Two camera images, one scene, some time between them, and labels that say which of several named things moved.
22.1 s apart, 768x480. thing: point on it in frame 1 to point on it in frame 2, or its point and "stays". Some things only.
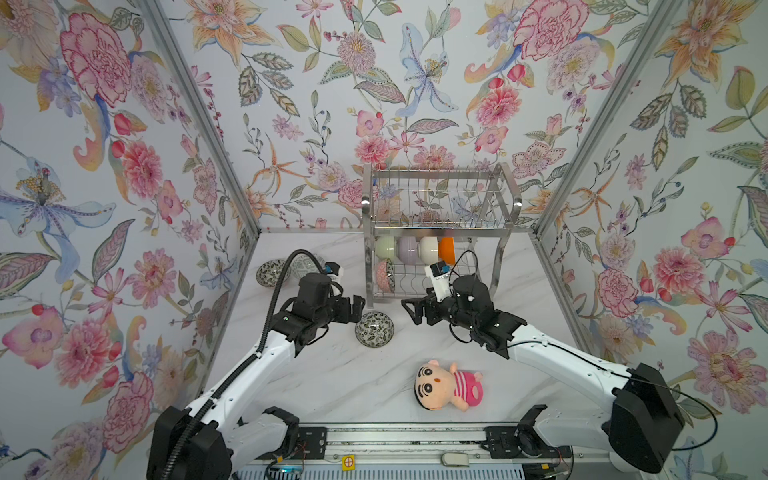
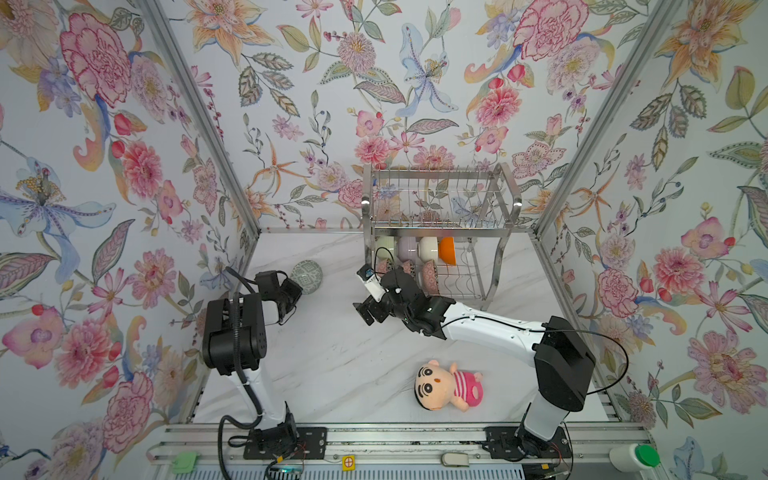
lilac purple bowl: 407,249 stays
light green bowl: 385,247 stays
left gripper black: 347,315 to 292,289
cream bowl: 428,250 stays
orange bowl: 447,250 stays
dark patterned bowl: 374,329 to 408,267
